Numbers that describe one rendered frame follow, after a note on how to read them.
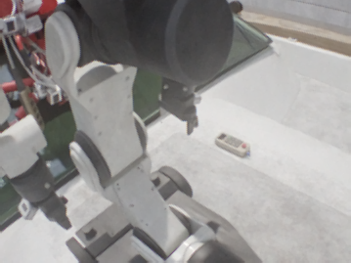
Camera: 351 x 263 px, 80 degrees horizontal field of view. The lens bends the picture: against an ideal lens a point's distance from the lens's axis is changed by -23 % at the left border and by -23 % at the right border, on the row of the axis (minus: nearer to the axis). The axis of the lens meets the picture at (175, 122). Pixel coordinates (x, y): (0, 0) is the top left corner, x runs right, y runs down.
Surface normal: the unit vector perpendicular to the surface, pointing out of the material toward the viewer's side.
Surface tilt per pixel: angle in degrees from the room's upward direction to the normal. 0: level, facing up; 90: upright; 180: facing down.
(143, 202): 60
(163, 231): 46
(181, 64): 90
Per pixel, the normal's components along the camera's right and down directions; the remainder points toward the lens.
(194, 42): 0.72, 0.36
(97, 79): 0.33, -0.44
